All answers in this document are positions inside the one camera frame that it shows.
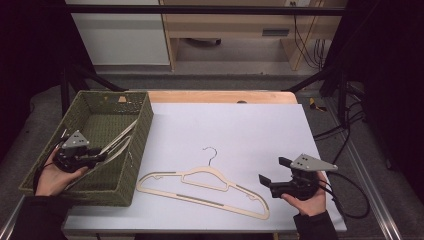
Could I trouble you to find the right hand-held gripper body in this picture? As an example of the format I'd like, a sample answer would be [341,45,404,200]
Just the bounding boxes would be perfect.
[269,153,339,201]

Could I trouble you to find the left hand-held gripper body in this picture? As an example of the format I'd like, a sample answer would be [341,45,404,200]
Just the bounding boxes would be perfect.
[53,129,97,174]

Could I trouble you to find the beige clothes hanger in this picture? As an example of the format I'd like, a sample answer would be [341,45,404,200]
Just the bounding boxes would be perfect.
[64,119,138,191]
[135,146,270,221]

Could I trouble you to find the green woven basket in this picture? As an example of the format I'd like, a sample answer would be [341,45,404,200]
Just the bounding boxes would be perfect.
[18,90,155,208]

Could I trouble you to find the person's right hand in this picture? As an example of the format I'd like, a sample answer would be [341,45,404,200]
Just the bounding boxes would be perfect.
[281,173,329,217]

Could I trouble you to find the person's left hand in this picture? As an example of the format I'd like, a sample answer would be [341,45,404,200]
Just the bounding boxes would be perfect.
[35,148,88,197]

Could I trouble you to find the black metal stand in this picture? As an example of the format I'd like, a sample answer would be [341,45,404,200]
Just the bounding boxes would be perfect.
[59,63,128,116]
[284,66,349,124]

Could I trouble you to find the white table mat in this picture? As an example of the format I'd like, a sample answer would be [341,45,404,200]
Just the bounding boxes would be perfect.
[63,102,348,233]

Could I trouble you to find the yellow and black tool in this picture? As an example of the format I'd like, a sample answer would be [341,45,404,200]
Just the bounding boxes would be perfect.
[308,97,328,113]

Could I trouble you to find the white cabinet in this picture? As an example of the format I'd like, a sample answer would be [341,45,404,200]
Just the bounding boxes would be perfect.
[64,0,171,67]

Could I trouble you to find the black chair base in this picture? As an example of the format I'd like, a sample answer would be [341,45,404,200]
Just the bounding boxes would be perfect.
[184,37,223,47]

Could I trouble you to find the wooden desk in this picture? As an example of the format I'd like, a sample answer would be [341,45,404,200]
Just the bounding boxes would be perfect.
[159,0,348,72]

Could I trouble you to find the black horizontal metal bar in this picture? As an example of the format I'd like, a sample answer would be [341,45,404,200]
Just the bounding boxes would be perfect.
[64,4,346,16]

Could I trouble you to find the black floor cables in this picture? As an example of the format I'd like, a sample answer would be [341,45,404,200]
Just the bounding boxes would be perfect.
[313,89,368,164]

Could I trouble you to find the left hand-held gripper cable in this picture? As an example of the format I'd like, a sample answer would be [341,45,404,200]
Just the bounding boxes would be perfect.
[32,143,64,194]

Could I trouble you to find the hand-held gripper cable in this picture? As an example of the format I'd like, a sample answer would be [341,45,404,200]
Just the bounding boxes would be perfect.
[32,143,64,194]
[319,171,371,219]

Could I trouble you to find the right hand-held gripper cable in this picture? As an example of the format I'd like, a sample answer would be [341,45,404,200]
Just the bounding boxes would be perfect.
[319,171,371,219]

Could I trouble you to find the aluminium rail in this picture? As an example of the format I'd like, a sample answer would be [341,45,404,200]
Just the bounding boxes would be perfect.
[324,98,403,240]
[0,194,26,240]

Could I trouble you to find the black hanging cables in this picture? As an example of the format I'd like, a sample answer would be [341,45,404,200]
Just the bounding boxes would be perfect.
[289,1,329,71]

